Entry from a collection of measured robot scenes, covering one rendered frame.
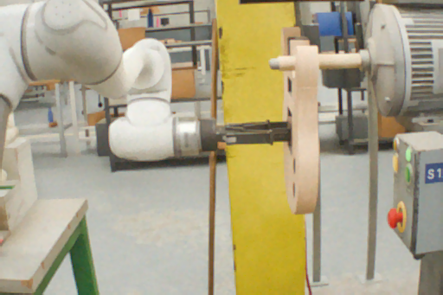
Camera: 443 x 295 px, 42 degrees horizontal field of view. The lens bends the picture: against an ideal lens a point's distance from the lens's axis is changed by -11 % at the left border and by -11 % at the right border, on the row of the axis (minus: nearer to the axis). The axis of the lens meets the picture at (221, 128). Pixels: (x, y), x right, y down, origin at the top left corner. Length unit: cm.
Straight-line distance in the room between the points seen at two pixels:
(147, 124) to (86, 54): 54
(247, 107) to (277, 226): 45
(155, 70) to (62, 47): 57
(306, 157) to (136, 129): 39
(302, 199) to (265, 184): 93
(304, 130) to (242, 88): 91
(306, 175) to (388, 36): 34
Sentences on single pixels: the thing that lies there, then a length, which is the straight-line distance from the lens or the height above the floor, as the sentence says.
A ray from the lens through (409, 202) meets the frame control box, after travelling 111.
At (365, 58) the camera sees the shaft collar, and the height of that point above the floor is 126.
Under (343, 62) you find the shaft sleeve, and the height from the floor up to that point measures 125.
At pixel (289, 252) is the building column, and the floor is 49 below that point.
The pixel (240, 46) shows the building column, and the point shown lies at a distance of 221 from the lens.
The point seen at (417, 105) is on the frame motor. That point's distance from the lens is 134.
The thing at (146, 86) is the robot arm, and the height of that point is 121.
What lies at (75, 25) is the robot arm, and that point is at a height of 136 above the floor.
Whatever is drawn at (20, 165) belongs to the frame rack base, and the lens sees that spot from 153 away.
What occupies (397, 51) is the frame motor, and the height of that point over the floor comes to 128.
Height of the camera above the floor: 134
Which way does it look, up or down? 9 degrees down
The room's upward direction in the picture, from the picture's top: 4 degrees counter-clockwise
